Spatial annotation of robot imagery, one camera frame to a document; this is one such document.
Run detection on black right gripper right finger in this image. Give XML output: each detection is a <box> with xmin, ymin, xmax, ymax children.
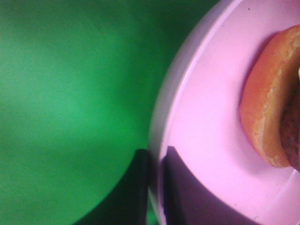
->
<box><xmin>163</xmin><ymin>146</ymin><xmax>257</xmax><ymax>225</ymax></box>

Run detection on burger with lettuce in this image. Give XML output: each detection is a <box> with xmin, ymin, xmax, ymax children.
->
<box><xmin>239</xmin><ymin>25</ymin><xmax>300</xmax><ymax>170</ymax></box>

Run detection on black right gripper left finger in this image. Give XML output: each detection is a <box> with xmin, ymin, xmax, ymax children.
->
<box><xmin>75</xmin><ymin>149</ymin><xmax>150</xmax><ymax>225</ymax></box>

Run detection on pink round plate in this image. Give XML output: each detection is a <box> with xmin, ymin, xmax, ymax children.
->
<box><xmin>149</xmin><ymin>0</ymin><xmax>300</xmax><ymax>225</ymax></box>

